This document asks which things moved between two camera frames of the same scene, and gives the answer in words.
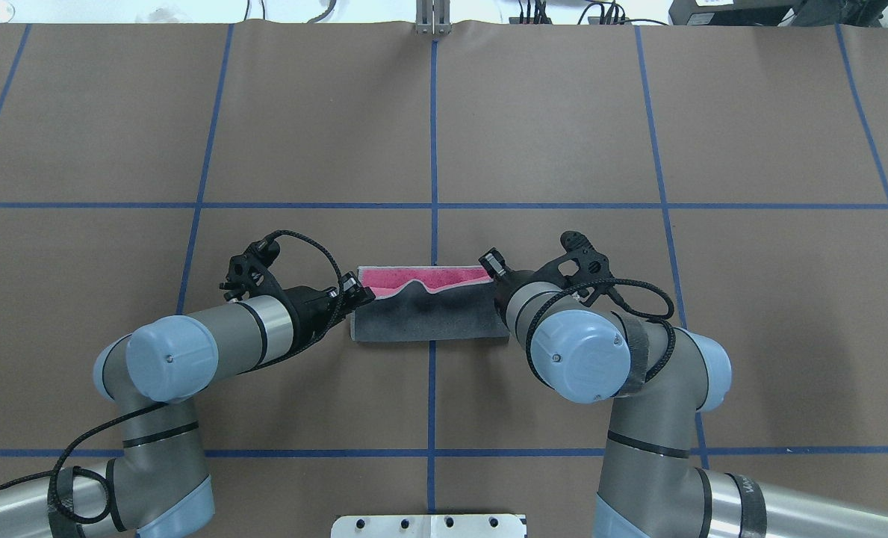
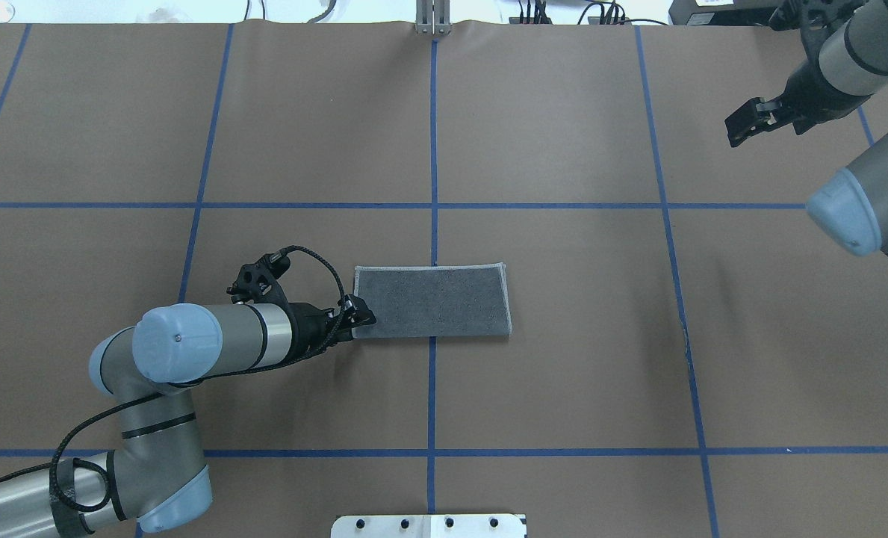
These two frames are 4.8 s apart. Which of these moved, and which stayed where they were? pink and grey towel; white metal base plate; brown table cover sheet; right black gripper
Moved: right black gripper
Stayed: pink and grey towel; white metal base plate; brown table cover sheet
